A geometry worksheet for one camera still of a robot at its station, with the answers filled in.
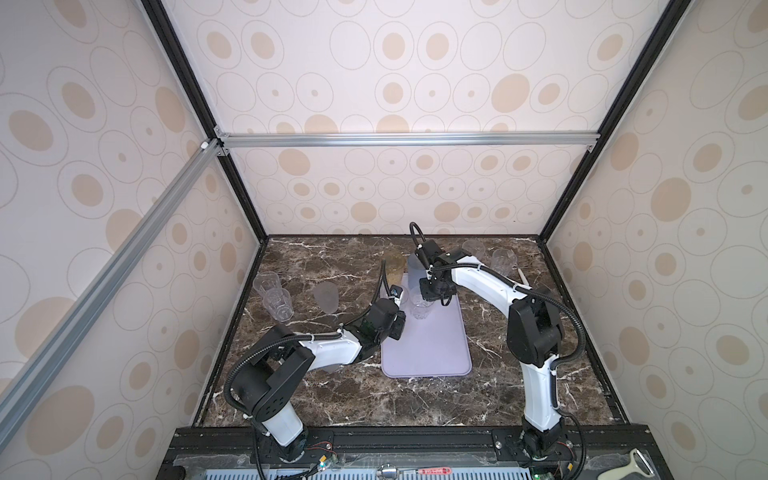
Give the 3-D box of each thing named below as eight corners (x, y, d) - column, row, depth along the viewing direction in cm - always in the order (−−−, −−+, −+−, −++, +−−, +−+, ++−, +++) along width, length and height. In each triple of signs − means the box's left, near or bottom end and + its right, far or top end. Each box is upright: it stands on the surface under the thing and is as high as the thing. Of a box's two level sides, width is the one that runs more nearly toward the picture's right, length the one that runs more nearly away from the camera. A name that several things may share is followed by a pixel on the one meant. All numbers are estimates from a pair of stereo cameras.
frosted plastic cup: (315, 313, 100) (311, 301, 94) (319, 293, 105) (315, 281, 99) (339, 313, 100) (336, 301, 94) (341, 293, 105) (338, 281, 99)
